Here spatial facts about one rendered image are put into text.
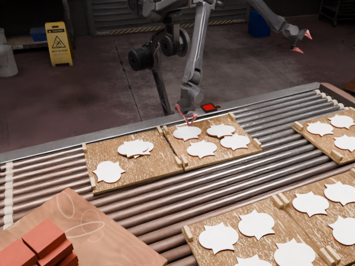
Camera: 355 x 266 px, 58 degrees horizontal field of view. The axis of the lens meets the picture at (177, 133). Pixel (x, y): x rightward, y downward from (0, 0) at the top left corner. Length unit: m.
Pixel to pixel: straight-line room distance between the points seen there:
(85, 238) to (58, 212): 0.16
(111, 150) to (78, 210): 0.49
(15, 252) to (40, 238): 0.05
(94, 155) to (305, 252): 1.00
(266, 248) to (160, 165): 0.59
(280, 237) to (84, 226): 0.69
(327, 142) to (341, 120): 0.24
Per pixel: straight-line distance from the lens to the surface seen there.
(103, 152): 1.60
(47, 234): 0.81
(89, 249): 1.10
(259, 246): 1.23
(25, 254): 0.79
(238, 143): 1.63
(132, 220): 1.30
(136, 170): 1.47
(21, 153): 1.78
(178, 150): 1.57
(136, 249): 1.07
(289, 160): 1.62
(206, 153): 1.54
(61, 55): 5.08
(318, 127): 1.86
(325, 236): 1.33
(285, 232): 1.29
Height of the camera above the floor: 1.91
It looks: 35 degrees down
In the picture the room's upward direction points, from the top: 1 degrees counter-clockwise
